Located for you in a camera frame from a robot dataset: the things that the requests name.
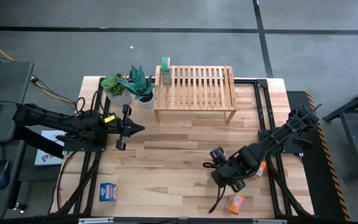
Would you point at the green succulent patterned pot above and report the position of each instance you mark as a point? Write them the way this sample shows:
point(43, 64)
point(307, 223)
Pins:
point(113, 85)

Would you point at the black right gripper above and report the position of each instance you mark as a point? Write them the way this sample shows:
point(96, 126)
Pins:
point(224, 174)

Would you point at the silver metal bracket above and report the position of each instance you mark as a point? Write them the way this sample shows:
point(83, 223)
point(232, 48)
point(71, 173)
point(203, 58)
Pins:
point(269, 221)
point(95, 221)

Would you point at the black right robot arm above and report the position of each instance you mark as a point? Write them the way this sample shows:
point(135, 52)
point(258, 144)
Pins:
point(278, 135)

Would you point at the black mat hazard stripe edge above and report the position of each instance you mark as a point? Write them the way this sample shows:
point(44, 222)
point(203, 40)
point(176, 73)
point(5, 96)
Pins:
point(315, 186)

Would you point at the black frame crossbar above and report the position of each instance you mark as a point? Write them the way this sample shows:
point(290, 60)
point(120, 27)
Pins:
point(166, 221)

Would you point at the green Apple Jacks cereal box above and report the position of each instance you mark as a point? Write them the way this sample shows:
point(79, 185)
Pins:
point(165, 67)

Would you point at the teal leafed plant white pot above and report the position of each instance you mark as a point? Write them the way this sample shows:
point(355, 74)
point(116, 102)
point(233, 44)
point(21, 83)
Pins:
point(140, 84)

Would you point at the white printed box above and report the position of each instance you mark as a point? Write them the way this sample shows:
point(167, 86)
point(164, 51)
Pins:
point(47, 155)

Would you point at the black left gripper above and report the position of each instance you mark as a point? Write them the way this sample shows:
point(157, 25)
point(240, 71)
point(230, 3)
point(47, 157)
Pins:
point(123, 127)

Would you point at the orange Mini Wheats cereal box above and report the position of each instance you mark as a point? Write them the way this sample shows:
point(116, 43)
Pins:
point(235, 203)
point(262, 169)

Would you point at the wooden slatted shelf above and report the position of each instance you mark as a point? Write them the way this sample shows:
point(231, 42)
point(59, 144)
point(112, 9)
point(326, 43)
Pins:
point(197, 109)

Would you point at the black metal stand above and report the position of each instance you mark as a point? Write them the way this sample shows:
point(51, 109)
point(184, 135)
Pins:
point(353, 130)

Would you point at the yellow tag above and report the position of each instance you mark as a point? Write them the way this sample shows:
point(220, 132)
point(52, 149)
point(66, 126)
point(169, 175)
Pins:
point(109, 119)

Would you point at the desk caster wheel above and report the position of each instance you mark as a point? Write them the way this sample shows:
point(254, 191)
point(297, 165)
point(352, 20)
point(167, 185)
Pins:
point(20, 207)

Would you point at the black computer mouse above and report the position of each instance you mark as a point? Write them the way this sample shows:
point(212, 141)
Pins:
point(0, 172)

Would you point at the blue Frosted Flakes cereal box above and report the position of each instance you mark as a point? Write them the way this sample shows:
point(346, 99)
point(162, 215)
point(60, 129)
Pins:
point(108, 192)

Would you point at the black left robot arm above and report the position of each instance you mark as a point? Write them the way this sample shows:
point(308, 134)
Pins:
point(57, 119)

